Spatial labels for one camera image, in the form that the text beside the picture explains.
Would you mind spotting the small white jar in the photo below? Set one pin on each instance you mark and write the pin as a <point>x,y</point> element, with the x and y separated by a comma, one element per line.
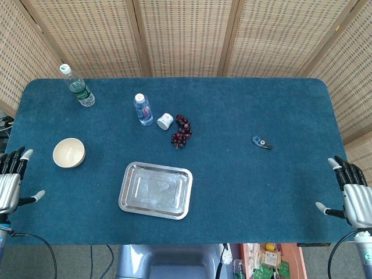
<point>165,121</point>

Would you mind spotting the woven folding screen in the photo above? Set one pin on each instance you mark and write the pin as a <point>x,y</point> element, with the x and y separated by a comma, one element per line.
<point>186,37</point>

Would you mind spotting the bunch of red grapes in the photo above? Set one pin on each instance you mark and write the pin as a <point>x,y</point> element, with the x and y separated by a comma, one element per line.
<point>182,132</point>

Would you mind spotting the blue table cloth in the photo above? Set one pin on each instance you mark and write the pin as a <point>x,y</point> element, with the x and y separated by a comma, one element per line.
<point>186,180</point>

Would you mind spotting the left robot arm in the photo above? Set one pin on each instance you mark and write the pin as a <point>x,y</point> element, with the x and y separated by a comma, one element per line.
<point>3,232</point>

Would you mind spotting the pink label water bottle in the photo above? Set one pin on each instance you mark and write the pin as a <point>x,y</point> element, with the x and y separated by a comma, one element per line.
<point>143,110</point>

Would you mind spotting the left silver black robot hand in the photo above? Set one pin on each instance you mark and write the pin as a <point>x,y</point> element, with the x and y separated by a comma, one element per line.
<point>8,186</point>

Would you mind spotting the stainless steel tray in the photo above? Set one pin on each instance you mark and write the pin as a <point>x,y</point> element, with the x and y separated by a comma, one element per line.
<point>155,190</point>

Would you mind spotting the green label water bottle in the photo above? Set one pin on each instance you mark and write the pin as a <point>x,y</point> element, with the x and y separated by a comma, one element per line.
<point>79,88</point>

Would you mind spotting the blue correction tape dispenser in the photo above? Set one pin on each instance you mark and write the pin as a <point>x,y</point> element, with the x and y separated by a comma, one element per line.
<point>261,142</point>

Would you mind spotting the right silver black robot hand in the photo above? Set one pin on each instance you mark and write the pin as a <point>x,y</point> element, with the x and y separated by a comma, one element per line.
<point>357,200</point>

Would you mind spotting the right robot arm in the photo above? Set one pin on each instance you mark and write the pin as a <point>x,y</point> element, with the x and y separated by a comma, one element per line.
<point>364,250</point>

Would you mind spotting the cream bowl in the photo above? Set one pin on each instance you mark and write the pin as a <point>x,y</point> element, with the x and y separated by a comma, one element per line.
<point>69,153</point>

